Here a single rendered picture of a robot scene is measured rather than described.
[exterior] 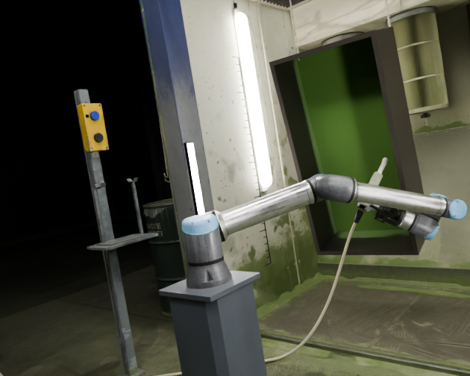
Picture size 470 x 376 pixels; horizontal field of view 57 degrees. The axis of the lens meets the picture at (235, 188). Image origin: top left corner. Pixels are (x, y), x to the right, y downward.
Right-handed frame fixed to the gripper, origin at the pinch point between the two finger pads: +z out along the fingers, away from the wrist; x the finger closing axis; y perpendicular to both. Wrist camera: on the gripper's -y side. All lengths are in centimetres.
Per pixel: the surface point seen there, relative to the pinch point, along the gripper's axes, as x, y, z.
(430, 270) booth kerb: 67, 83, -66
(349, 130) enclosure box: 61, 4, 24
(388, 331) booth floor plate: -12, 68, -45
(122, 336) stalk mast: -79, 101, 84
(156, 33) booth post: 35, -19, 151
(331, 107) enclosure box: 65, -4, 40
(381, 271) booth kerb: 69, 108, -40
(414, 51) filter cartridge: 153, -23, 10
